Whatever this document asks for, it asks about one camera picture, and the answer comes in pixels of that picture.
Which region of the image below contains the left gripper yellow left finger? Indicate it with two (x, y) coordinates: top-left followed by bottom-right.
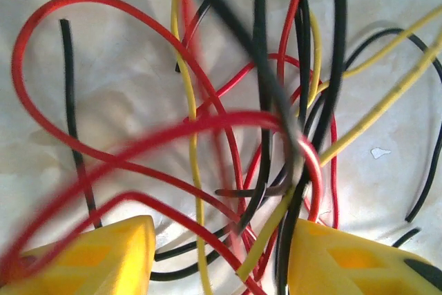
(0, 214), (156, 295)

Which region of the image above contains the red cable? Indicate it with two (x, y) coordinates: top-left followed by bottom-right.
(0, 111), (324, 285)
(278, 0), (307, 84)
(186, 52), (339, 230)
(79, 191), (269, 295)
(10, 0), (249, 227)

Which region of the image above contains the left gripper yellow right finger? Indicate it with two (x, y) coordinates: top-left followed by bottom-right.
(286, 218), (442, 295)

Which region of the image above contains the yellow cable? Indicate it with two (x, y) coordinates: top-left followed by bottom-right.
(269, 0), (442, 116)
(236, 37), (442, 282)
(171, 0), (213, 295)

